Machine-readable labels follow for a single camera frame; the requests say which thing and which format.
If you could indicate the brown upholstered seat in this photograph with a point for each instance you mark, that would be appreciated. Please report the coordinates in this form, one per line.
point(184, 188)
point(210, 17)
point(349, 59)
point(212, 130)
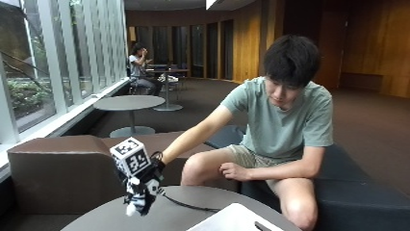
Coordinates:
point(60, 173)

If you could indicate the dark round pedestal table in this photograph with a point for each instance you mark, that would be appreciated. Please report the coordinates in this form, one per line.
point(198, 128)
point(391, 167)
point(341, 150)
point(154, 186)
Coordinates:
point(166, 96)

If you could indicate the dark blue upholstered bench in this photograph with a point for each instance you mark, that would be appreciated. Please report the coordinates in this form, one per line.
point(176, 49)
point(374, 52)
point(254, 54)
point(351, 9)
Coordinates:
point(362, 199)

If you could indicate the white ceiling light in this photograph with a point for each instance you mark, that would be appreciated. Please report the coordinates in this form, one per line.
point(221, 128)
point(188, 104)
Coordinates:
point(210, 4)

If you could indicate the white marker cube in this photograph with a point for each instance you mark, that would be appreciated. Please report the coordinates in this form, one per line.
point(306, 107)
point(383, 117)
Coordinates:
point(129, 155)

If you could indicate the the person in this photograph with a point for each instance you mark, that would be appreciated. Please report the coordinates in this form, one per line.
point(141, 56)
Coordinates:
point(281, 128)

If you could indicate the grey round pedestal table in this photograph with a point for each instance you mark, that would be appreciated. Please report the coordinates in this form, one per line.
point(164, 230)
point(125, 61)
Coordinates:
point(128, 103)

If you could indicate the black slim object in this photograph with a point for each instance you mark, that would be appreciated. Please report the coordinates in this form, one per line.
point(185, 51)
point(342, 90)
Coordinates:
point(261, 226)

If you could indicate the green shrubs outside window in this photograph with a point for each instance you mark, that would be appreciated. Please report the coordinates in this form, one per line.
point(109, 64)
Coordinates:
point(25, 96)

